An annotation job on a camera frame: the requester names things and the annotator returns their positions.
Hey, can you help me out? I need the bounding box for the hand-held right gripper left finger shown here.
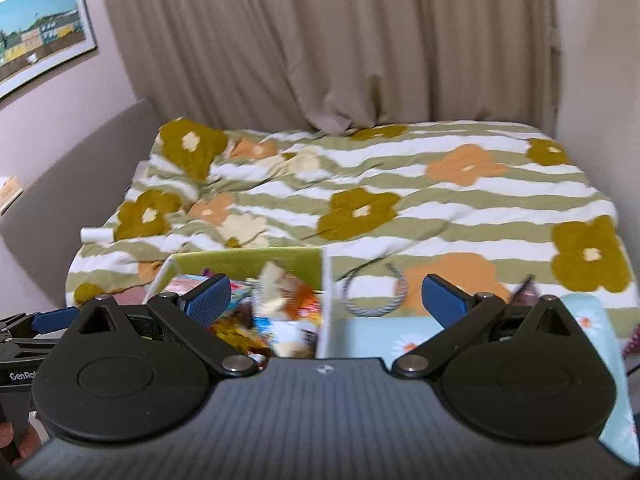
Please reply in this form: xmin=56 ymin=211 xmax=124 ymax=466
xmin=75 ymin=273 xmax=260 ymax=378

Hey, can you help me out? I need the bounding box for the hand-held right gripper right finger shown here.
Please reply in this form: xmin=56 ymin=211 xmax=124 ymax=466
xmin=391 ymin=273 xmax=572 ymax=378

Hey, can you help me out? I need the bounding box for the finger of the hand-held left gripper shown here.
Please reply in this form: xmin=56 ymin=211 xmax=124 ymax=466
xmin=0 ymin=308 xmax=80 ymax=343

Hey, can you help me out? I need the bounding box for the green cardboard box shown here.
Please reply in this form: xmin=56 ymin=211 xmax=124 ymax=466
xmin=147 ymin=246 xmax=334 ymax=361

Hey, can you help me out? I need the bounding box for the person's left hand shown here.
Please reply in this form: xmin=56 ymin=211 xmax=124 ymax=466
xmin=0 ymin=420 xmax=44 ymax=469

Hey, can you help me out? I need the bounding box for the striped hair band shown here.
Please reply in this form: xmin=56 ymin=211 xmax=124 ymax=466
xmin=341 ymin=262 xmax=409 ymax=318

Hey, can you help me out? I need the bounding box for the pile of assorted snack packets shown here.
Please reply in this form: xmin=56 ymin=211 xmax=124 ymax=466
xmin=167 ymin=260 xmax=324 ymax=361

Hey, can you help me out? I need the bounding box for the dark purple snack packet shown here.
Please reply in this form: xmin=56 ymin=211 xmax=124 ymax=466
xmin=509 ymin=274 xmax=542 ymax=307

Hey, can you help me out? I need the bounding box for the floral striped blanket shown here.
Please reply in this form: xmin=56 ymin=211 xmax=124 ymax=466
xmin=65 ymin=117 xmax=640 ymax=318

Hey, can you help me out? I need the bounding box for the small cardboard box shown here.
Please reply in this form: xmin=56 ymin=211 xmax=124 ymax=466
xmin=0 ymin=176 xmax=24 ymax=216

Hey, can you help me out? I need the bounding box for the grey upholstered headboard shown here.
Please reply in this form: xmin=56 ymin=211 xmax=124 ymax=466
xmin=0 ymin=97 xmax=162 ymax=313

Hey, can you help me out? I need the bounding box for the white pink plastic bag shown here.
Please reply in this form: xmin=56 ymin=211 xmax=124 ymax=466
xmin=621 ymin=324 xmax=640 ymax=357

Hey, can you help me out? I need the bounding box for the framed landscape picture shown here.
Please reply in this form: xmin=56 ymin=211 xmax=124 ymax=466
xmin=0 ymin=0 xmax=99 ymax=101

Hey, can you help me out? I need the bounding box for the beige curtain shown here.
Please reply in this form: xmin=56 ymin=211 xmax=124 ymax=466
xmin=95 ymin=0 xmax=559 ymax=134

